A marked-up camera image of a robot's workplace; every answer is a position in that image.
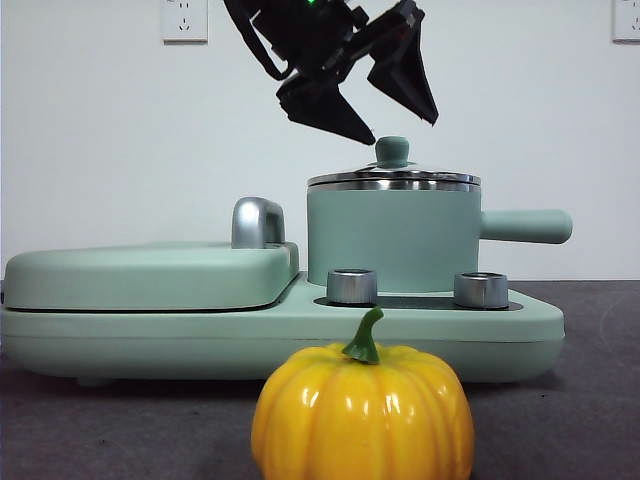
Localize glass lid with green knob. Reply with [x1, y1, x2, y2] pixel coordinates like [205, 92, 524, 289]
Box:
[307, 135, 482, 186]

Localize black control panel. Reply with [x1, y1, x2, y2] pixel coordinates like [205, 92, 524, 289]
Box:
[312, 294, 524, 311]

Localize silver control knob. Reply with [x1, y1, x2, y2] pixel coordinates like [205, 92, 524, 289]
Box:
[453, 271, 510, 309]
[325, 268, 379, 305]

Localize yellow toy pumpkin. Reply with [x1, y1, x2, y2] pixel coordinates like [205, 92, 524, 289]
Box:
[250, 307, 476, 480]

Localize silver cover handle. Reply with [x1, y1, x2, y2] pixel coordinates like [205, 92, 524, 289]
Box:
[231, 197, 287, 250]

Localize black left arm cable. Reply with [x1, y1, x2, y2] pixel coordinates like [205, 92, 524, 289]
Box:
[223, 0, 296, 81]

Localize mint green griddle cover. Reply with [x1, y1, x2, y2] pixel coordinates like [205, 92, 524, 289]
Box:
[3, 241, 301, 312]

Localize mint green cooker base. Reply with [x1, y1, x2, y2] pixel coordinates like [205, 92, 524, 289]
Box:
[0, 269, 566, 389]

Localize white wall socket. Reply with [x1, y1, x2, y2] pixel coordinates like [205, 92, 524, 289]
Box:
[160, 0, 209, 44]
[612, 0, 640, 44]

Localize mint green pot with handle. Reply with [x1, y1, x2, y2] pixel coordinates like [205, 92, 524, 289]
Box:
[305, 179, 574, 295]

